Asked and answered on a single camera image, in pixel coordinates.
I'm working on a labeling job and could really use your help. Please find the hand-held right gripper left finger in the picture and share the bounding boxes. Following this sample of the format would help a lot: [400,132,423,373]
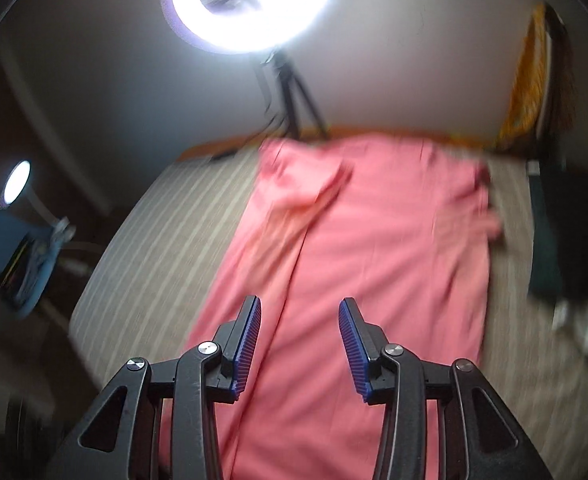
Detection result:
[49,296,262,480]

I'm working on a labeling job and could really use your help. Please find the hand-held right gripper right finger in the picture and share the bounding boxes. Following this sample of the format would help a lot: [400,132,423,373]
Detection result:
[338,298,554,480]

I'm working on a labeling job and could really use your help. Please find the pink garment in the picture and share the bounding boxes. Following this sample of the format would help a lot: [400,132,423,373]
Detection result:
[159,132,504,480]

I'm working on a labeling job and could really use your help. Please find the white socks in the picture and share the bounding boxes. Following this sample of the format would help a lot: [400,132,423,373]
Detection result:
[551,295,588,361]

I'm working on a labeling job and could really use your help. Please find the dark folded cloth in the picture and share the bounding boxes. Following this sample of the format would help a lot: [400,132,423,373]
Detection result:
[526,160,588,301]

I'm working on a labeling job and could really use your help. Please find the blue organizer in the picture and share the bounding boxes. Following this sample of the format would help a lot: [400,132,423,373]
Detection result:
[0,210,75,321]

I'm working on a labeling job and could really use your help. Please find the black tripod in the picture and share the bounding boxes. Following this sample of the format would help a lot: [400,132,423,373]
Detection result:
[251,50,332,141]

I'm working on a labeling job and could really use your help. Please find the small round lamp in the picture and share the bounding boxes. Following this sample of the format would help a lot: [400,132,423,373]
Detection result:
[0,160,32,206]

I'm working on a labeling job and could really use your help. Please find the black cable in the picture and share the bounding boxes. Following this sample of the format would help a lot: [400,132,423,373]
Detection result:
[234,57,282,153]

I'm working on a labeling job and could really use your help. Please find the white ring light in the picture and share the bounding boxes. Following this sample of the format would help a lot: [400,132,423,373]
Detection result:
[160,0,335,55]

